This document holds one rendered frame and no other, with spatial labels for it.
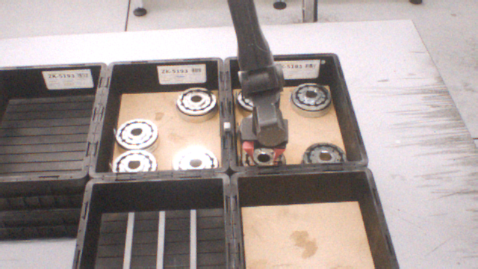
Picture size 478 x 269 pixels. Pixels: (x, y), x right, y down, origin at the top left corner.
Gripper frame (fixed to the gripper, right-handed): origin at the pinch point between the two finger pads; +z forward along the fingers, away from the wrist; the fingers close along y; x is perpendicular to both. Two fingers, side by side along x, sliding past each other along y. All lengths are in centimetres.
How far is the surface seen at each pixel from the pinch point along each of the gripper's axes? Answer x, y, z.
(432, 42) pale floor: 165, 95, 93
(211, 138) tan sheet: 9.2, -12.8, 4.6
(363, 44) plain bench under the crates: 67, 34, 19
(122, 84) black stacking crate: 25.7, -37.5, 2.2
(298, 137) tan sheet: 10.3, 8.7, 4.4
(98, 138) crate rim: -0.9, -37.2, -5.6
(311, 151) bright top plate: 3.0, 11.1, 1.3
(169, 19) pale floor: 183, -53, 94
